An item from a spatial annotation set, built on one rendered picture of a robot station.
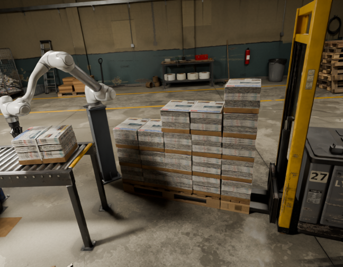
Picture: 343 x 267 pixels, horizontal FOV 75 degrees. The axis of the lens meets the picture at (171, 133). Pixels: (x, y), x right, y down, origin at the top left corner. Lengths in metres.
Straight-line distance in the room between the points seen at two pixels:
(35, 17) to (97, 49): 2.33
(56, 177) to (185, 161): 1.16
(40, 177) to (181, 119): 1.26
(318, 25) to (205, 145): 1.24
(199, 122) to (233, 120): 0.30
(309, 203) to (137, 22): 7.90
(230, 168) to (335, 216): 0.90
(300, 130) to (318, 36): 0.62
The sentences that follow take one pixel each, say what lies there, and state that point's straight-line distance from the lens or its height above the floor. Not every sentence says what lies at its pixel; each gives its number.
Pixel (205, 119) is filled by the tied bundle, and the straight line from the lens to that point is 2.06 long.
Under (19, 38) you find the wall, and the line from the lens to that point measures 10.56.
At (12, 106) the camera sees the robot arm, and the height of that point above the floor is 1.29.
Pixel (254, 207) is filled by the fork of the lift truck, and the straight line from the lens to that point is 2.51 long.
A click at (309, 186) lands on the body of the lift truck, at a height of 0.53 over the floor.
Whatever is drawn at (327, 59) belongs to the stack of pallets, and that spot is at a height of 0.84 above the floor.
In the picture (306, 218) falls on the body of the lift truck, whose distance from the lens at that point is 2.35.
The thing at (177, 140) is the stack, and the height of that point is 0.76.
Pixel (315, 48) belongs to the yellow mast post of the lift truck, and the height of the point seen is 1.57.
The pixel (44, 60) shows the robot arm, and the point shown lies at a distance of 2.37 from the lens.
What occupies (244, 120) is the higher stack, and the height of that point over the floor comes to 1.00.
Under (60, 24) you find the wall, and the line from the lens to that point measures 9.76.
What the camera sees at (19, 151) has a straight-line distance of 2.18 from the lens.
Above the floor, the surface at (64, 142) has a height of 0.96.
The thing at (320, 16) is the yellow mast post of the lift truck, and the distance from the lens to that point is 1.74.
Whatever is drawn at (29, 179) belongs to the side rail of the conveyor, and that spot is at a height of 0.75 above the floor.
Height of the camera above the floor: 1.69
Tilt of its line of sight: 23 degrees down
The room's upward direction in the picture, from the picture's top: 4 degrees counter-clockwise
